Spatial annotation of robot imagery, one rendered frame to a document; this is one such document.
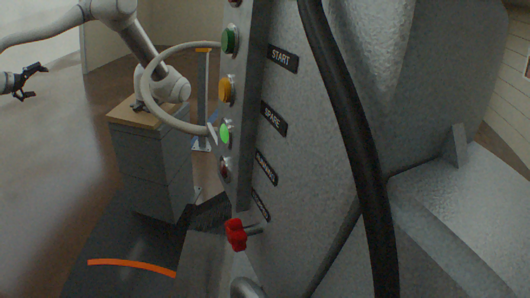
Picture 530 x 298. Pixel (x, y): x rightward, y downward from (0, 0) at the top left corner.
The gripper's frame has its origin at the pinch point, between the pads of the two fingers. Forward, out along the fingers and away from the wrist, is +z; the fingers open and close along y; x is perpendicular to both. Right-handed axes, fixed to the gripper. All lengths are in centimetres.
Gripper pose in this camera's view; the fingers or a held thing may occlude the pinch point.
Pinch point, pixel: (39, 81)
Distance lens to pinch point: 126.6
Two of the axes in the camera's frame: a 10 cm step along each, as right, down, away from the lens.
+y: 7.2, -7.0, -0.7
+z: -1.1, -2.1, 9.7
